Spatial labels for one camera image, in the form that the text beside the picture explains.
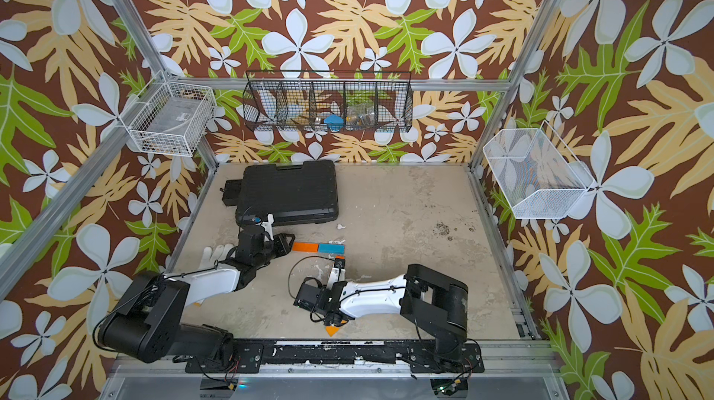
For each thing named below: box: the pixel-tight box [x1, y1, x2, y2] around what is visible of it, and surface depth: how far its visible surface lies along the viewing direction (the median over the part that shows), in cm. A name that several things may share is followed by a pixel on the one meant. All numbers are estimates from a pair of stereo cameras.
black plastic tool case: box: [219, 160, 339, 227], surface depth 104 cm
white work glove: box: [198, 243, 235, 269], surface depth 95 cm
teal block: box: [318, 242, 345, 254], surface depth 98 cm
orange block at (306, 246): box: [292, 241, 319, 254], surface depth 97 cm
